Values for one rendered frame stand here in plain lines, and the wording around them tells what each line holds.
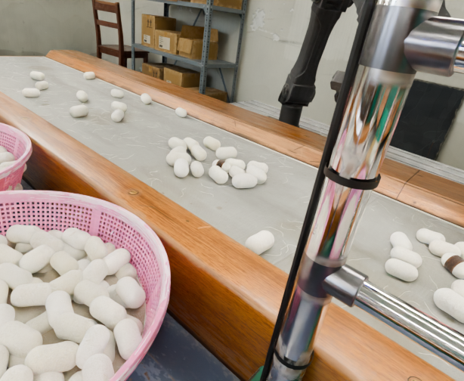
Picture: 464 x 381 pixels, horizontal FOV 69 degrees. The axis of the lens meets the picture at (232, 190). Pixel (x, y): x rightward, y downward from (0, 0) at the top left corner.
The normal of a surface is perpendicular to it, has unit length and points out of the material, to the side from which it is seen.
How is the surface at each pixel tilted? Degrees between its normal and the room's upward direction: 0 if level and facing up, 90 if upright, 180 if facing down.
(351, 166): 90
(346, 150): 90
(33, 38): 90
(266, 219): 0
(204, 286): 90
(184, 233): 0
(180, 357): 0
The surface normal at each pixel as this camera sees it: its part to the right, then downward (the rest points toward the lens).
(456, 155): -0.68, 0.26
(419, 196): -0.37, -0.43
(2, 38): 0.71, 0.41
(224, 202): 0.13, -0.87
